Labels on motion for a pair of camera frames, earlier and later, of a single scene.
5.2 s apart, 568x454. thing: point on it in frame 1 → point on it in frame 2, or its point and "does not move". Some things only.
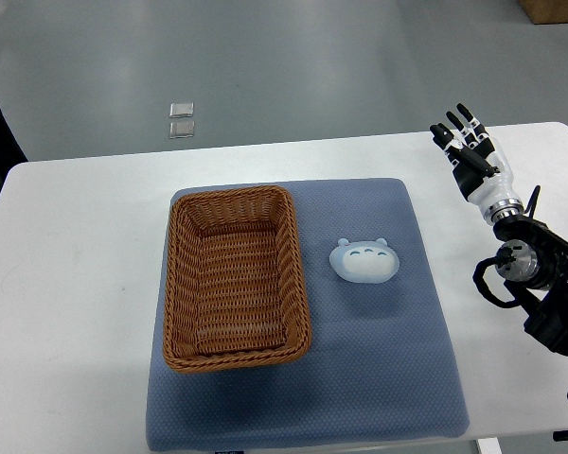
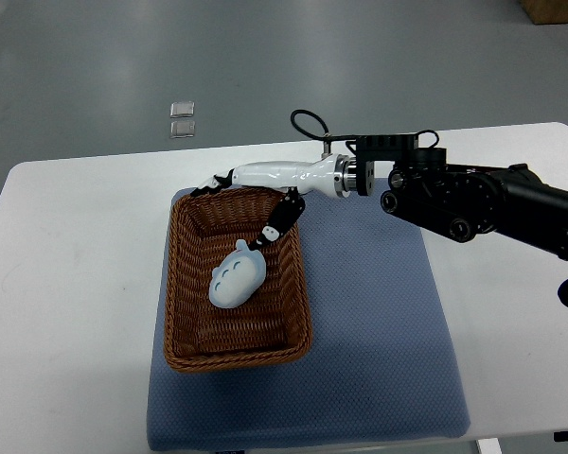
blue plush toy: [365, 262] → [238, 276]
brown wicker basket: [236, 290] does not move
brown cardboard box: [555, 11] does not move
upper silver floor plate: [182, 110] does not move
